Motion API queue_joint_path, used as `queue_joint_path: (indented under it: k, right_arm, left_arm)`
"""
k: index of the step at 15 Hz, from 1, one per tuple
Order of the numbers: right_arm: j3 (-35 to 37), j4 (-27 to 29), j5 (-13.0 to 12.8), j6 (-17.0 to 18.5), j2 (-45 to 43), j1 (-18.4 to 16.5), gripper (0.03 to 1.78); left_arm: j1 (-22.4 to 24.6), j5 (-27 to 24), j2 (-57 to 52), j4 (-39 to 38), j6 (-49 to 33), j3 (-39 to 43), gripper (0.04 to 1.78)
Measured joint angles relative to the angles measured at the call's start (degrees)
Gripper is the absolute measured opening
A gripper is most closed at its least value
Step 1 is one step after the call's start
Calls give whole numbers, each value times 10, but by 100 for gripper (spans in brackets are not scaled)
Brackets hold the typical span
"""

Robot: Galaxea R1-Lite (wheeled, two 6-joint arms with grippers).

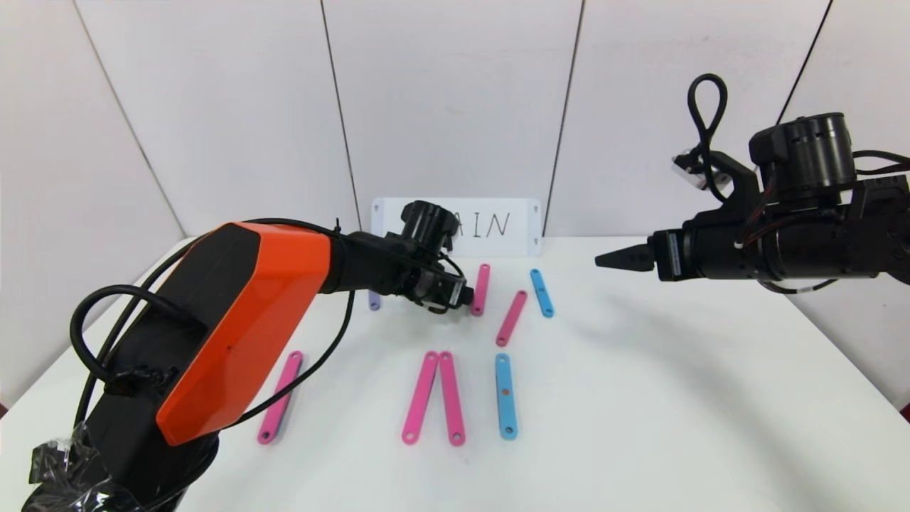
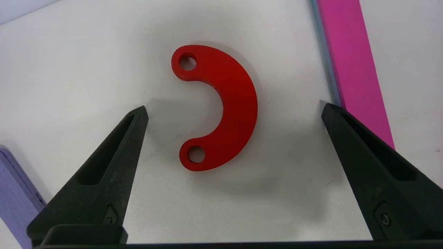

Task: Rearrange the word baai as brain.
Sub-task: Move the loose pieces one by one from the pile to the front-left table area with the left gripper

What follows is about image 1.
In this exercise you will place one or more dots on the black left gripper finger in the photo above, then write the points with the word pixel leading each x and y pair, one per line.
pixel 468 296

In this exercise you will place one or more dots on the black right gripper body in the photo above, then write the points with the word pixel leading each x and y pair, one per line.
pixel 668 257

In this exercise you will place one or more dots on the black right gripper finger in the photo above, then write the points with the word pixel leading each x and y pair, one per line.
pixel 638 252
pixel 633 265

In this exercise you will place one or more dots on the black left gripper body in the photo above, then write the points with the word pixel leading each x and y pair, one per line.
pixel 453 291

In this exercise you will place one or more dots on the pink bar with holes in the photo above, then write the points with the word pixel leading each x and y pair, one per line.
pixel 451 398
pixel 482 288
pixel 274 419
pixel 421 397
pixel 512 318

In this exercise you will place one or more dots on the black and orange left arm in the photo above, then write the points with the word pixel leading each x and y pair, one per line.
pixel 234 320

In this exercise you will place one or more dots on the white BRAIN sign card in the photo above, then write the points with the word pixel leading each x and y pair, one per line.
pixel 512 227

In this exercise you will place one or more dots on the blue flat bar with holes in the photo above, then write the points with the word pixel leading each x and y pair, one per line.
pixel 542 292
pixel 505 395

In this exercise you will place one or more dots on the short purple flat bar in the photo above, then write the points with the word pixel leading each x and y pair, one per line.
pixel 375 304

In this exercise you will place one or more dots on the crinkled black plastic wrap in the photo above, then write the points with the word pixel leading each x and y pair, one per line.
pixel 57 469

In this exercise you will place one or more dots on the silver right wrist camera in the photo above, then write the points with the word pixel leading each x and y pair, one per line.
pixel 693 169

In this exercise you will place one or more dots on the black right camera mount bracket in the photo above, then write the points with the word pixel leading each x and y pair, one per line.
pixel 739 185

